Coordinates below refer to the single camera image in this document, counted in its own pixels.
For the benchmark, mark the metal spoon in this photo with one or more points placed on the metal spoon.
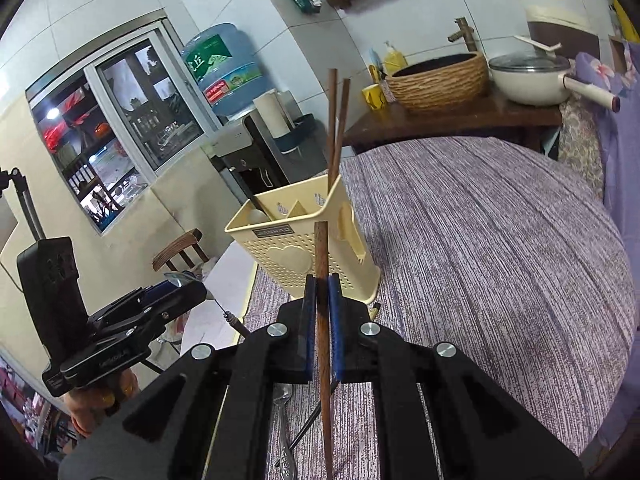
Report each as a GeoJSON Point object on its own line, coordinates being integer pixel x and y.
{"type": "Point", "coordinates": [286, 440]}

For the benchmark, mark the cream plastic utensil holder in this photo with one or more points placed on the cream plastic utensil holder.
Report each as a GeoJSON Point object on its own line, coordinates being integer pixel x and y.
{"type": "Point", "coordinates": [290, 260]}

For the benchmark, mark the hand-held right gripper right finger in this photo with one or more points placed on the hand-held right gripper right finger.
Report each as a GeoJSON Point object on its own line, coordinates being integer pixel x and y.
{"type": "Point", "coordinates": [337, 330]}

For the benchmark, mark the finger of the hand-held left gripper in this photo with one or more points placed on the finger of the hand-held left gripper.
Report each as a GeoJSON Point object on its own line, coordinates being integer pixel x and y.
{"type": "Point", "coordinates": [167, 288]}
{"type": "Point", "coordinates": [182, 302]}

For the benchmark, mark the sliding glass window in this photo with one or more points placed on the sliding glass window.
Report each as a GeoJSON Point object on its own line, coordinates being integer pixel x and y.
{"type": "Point", "coordinates": [125, 125]}

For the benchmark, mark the paper towel roll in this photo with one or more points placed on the paper towel roll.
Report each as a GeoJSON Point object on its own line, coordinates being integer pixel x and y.
{"type": "Point", "coordinates": [270, 112]}

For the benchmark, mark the person's left hand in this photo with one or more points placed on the person's left hand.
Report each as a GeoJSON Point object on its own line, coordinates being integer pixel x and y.
{"type": "Point", "coordinates": [87, 405]}

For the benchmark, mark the yellow soap bottle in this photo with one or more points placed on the yellow soap bottle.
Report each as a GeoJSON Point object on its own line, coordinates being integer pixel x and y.
{"type": "Point", "coordinates": [395, 62]}

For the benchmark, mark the pale lilac cloth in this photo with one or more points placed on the pale lilac cloth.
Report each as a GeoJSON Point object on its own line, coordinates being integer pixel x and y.
{"type": "Point", "coordinates": [215, 305]}

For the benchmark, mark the yellow packet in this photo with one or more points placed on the yellow packet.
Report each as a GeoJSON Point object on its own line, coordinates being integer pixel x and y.
{"type": "Point", "coordinates": [627, 15]}

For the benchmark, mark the cream pot with glass lid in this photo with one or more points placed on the cream pot with glass lid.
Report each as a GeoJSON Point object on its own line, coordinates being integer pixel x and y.
{"type": "Point", "coordinates": [525, 82]}

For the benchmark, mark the blue water bottle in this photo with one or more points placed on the blue water bottle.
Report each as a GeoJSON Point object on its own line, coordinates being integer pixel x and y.
{"type": "Point", "coordinates": [222, 65]}

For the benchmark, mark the purple striped tablecloth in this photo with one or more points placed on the purple striped tablecloth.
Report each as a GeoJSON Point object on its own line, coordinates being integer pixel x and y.
{"type": "Point", "coordinates": [475, 260]}

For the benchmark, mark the brown and white appliance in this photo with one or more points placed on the brown and white appliance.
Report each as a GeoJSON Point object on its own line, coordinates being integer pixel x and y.
{"type": "Point", "coordinates": [565, 30]}

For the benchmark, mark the small blue white bottle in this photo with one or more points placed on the small blue white bottle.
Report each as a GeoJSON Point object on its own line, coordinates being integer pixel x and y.
{"type": "Point", "coordinates": [374, 67]}

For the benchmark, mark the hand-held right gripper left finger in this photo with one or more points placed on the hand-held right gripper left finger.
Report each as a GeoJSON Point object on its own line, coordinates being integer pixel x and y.
{"type": "Point", "coordinates": [310, 320]}

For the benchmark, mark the water dispenser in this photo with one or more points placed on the water dispenser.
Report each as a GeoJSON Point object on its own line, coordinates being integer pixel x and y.
{"type": "Point", "coordinates": [250, 160]}

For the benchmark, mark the bronze faucet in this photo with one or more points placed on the bronze faucet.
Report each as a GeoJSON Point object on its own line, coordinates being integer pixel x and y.
{"type": "Point", "coordinates": [465, 35]}

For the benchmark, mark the white spatula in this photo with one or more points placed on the white spatula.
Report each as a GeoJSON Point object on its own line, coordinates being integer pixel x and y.
{"type": "Point", "coordinates": [537, 44]}

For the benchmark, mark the wicker basket sink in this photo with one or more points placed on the wicker basket sink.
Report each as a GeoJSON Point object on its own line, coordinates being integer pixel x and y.
{"type": "Point", "coordinates": [440, 85]}

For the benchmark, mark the wooden chair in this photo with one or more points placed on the wooden chair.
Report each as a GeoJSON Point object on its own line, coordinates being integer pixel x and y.
{"type": "Point", "coordinates": [175, 250]}

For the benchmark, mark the dark wooden counter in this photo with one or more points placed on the dark wooden counter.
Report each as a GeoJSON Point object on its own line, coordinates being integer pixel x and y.
{"type": "Point", "coordinates": [450, 120]}

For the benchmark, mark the blue paper towel holder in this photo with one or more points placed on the blue paper towel holder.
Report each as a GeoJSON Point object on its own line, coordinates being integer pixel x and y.
{"type": "Point", "coordinates": [305, 135]}

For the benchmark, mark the yellow mug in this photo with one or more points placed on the yellow mug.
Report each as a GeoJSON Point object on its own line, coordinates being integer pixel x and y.
{"type": "Point", "coordinates": [374, 97]}

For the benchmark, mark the black camera boom stand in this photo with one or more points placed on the black camera boom stand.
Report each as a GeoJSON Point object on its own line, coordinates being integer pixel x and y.
{"type": "Point", "coordinates": [27, 205]}

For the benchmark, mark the brown wooden chopstick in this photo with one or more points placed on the brown wooden chopstick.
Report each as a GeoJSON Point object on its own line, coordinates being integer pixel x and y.
{"type": "Point", "coordinates": [321, 255]}
{"type": "Point", "coordinates": [342, 112]}
{"type": "Point", "coordinates": [331, 125]}

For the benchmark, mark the purple floral cloth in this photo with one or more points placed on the purple floral cloth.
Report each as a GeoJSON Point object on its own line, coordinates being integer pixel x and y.
{"type": "Point", "coordinates": [617, 160]}

